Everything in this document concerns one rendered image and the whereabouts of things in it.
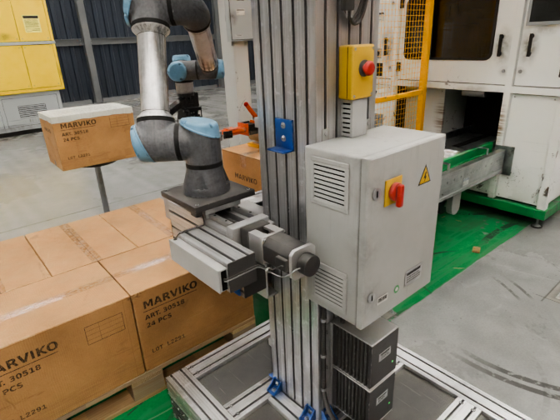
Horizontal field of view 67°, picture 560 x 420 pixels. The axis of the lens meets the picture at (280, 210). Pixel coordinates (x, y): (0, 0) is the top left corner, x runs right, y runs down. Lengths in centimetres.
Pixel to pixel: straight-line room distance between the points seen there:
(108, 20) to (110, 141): 956
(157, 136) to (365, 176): 65
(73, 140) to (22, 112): 565
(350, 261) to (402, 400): 82
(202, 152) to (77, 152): 233
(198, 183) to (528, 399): 168
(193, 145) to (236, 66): 197
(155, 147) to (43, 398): 109
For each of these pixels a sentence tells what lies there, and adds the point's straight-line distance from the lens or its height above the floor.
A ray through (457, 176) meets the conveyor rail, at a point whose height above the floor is 54.
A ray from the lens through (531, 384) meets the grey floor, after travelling 235.
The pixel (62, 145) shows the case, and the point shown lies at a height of 81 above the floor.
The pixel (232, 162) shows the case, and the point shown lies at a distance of 225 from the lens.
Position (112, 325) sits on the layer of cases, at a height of 45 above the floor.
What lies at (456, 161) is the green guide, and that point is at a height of 60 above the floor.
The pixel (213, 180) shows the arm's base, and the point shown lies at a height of 109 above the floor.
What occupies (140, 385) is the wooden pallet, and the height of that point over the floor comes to 10.
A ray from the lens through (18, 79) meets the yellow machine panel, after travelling 908.
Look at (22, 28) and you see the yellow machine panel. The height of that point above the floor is 178.
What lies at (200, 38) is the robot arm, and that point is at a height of 150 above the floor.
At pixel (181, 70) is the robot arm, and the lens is 178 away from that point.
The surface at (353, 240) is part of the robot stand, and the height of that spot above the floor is 102.
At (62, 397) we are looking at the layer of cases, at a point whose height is 23.
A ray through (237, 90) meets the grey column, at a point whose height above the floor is 114.
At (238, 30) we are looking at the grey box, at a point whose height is 154.
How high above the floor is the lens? 149
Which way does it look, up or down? 22 degrees down
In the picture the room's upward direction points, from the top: 2 degrees counter-clockwise
